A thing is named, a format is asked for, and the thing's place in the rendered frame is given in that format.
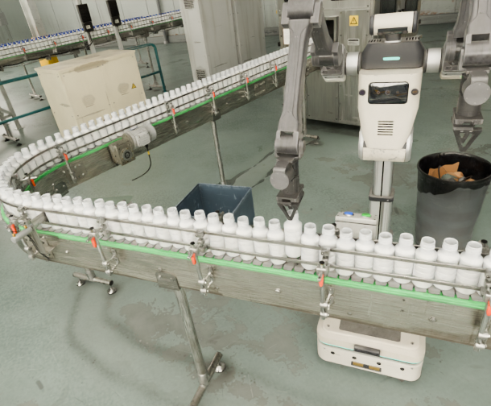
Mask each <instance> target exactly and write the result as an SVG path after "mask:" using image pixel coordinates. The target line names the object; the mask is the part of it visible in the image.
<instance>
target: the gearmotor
mask: <svg viewBox="0 0 491 406"><path fill-rule="evenodd" d="M156 137H157V133H156V130H155V128H154V127H153V126H152V125H151V124H150V123H147V124H144V125H142V126H139V127H135V128H134V129H132V130H129V131H127V132H125V133H123V135H122V138H121V139H119V140H117V141H115V142H113V143H111V144H109V145H108V146H109V150H110V153H111V155H112V159H113V162H114V164H115V166H119V164H120V165H121V166H123V165H125V164H128V163H129V162H131V161H133V160H136V159H135V156H134V151H133V150H134V149H136V148H138V147H143V146H145V147H146V149H147V153H148V155H149V159H150V167H149V168H148V170H147V171H146V172H145V173H144V174H142V175H141V176H143V175H145V174H146V173H147V172H148V171H149V170H150V168H151V157H150V152H149V150H148V145H147V144H148V143H150V142H151V141H153V140H155V139H156ZM141 176H139V177H141ZM139 177H137V178H135V179H133V180H136V179H138V178H139ZM133 180H132V181H133Z"/></svg>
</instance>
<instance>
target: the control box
mask: <svg viewBox="0 0 491 406"><path fill-rule="evenodd" d="M361 215H362V213H353V214H352V215H348V214H345V212H339V213H338V214H337V215H336V221H335V223H336V228H339V229H342V228H344V227H348V228H350V229H352V231H353V237H354V238H359V232H360V230H361V229H363V228H367V229H370V230H372V239H373V240H375V239H376V236H377V232H378V215H371V214H370V217H365V216H361Z"/></svg>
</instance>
